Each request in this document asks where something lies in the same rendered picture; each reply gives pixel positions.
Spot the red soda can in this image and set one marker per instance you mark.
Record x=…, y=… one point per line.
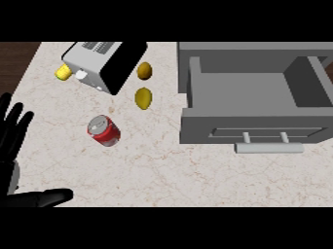
x=105, y=131

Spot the grey open drawer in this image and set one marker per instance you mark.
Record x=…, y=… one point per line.
x=241, y=90

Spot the grey drawer front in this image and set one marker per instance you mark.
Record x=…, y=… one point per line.
x=270, y=121

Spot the yellow corn cob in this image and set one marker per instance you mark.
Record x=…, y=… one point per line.
x=63, y=72

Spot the yellow-brown oval fruit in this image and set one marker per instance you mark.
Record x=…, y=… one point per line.
x=145, y=70
x=143, y=98

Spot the grey and black toaster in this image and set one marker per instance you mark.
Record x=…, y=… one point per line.
x=94, y=66

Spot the grey cabinet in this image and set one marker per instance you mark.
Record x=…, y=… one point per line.
x=251, y=52

